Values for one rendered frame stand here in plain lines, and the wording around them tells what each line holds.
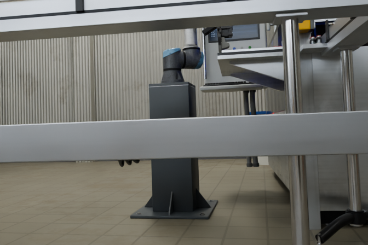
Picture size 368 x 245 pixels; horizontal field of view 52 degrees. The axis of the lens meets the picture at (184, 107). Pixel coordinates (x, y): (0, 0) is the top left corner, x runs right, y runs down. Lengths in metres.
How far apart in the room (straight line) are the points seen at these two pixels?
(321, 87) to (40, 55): 5.51
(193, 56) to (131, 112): 3.70
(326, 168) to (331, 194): 0.13
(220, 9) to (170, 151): 0.44
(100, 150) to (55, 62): 5.54
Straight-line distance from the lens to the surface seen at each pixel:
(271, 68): 2.03
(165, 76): 2.34
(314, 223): 1.99
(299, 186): 1.14
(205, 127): 1.10
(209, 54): 2.98
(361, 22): 1.41
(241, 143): 1.10
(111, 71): 6.19
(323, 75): 1.96
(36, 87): 6.79
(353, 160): 1.76
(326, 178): 1.96
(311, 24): 1.90
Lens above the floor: 0.53
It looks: 3 degrees up
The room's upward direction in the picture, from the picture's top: 2 degrees counter-clockwise
